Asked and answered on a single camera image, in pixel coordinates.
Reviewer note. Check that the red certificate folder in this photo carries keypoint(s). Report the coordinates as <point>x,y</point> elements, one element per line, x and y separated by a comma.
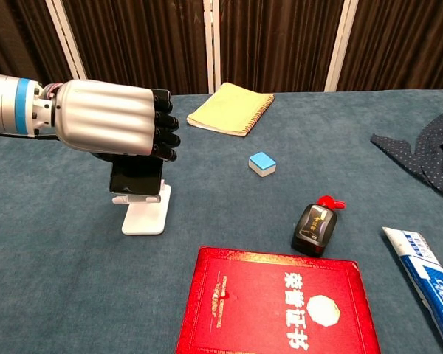
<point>277,306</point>

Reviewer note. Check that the black ink bottle red cap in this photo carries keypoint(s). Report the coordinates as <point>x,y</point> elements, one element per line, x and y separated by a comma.
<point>314,226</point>

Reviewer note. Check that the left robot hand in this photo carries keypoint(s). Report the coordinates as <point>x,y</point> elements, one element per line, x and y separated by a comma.
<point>110,119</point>

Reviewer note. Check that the yellow spiral notebook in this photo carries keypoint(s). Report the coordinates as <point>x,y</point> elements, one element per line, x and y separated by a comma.
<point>232,108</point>

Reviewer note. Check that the white phone stand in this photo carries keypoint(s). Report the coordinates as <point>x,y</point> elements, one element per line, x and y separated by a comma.
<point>144,212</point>

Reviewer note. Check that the white-framed black curtain screen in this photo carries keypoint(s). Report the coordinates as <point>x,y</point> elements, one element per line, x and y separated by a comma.
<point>221,42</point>

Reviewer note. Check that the blue and white eraser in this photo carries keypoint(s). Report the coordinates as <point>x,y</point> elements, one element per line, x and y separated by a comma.
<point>262,163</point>

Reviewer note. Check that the white blue toothpaste tube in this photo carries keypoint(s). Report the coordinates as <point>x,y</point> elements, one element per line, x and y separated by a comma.
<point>426,284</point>

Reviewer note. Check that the black smartphone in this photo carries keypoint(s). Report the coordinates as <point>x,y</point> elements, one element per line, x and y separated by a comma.
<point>136,175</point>

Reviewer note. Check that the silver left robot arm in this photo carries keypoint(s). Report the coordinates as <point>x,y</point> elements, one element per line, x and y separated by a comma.
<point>11,105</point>

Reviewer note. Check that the dark blue dotted cloth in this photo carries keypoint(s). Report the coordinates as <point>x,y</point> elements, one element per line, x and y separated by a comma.
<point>424,151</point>

